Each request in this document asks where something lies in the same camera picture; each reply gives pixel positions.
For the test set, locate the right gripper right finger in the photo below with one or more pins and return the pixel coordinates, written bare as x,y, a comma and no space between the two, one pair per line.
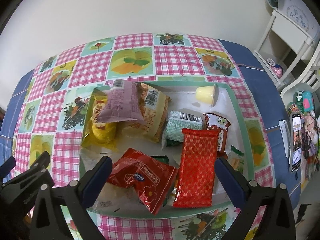
278,220

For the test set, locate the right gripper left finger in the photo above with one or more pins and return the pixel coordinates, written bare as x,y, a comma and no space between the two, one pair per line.
48,221

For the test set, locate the clear-wrapped round white bun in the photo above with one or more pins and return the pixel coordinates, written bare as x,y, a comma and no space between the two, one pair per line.
113,197

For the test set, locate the green-edged clear biscuit packet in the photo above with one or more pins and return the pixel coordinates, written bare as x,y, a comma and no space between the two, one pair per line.
236,159

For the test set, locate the red patterned packet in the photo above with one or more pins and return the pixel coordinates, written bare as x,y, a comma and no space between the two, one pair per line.
197,172

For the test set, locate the yellow soft bread packet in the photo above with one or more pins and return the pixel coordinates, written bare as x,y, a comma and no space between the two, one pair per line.
98,133

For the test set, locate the dark red nice snack packet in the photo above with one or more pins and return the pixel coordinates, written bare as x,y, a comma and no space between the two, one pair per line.
150,178

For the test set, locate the maroon milk biscuit packet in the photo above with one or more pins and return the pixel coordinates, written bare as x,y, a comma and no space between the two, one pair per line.
215,122

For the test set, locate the dark green snack packet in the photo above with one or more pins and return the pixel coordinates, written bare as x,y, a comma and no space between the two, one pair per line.
162,158

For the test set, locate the purple snack packet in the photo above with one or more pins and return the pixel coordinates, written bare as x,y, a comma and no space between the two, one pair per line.
122,103

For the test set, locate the light teal snack packet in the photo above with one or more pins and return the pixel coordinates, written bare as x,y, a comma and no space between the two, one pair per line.
176,121

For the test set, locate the yellow pudding cup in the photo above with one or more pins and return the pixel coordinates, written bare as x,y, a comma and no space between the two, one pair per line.
206,94

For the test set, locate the orange barcode bread packet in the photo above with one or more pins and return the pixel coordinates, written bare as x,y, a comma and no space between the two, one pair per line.
153,105

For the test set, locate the pink checkered picture tablecloth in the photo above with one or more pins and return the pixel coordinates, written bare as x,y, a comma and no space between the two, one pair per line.
175,60

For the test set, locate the smartphone on stand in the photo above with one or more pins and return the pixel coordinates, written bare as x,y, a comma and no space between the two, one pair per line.
296,142

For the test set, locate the colourful clutter pile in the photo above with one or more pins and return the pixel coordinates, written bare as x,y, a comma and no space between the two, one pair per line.
302,102

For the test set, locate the blue plaid bed cover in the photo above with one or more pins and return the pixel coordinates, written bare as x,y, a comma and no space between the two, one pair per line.
262,75

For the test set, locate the white tray with teal rim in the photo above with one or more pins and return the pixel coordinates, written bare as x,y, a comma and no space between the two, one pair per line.
182,98

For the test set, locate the white wooden shelf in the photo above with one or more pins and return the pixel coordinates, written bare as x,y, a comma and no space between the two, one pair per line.
290,38

